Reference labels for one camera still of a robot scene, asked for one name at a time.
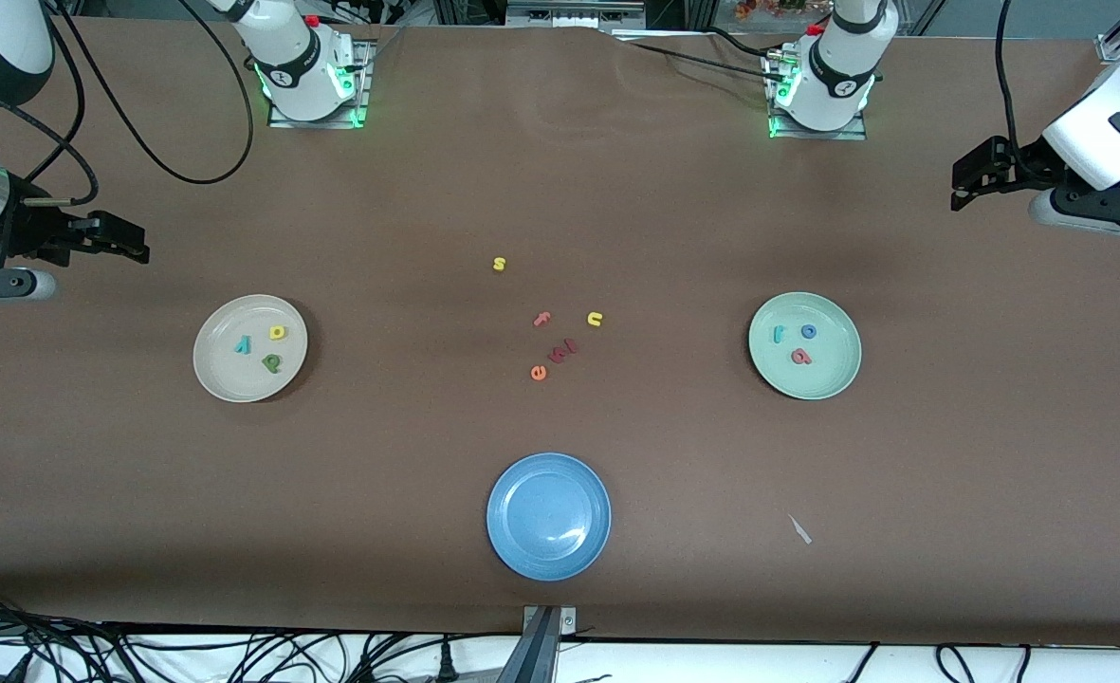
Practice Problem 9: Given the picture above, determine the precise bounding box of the black floor cable tangle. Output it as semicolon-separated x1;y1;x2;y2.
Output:
0;588;523;683

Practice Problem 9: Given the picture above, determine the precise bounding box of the beige brown plate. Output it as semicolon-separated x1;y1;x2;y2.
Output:
192;293;310;404

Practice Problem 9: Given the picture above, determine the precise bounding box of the blue plate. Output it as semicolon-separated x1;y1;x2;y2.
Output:
486;452;613;581

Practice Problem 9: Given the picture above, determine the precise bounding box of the grey box device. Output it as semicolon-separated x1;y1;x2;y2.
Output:
505;0;646;29

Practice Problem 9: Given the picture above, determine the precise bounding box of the black base supply cable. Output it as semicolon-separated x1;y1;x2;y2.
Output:
616;40;786;84
702;27;788;60

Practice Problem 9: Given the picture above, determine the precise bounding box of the grey metal mount bracket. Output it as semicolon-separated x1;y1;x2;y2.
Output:
498;605;579;683

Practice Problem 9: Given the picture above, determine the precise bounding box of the brown table cover sheet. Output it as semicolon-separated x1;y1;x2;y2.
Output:
0;19;1120;648

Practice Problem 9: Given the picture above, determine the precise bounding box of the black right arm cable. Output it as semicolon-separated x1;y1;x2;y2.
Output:
0;0;255;208

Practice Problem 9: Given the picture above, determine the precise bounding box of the pale green plate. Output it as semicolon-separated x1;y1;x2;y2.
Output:
747;290;864;401

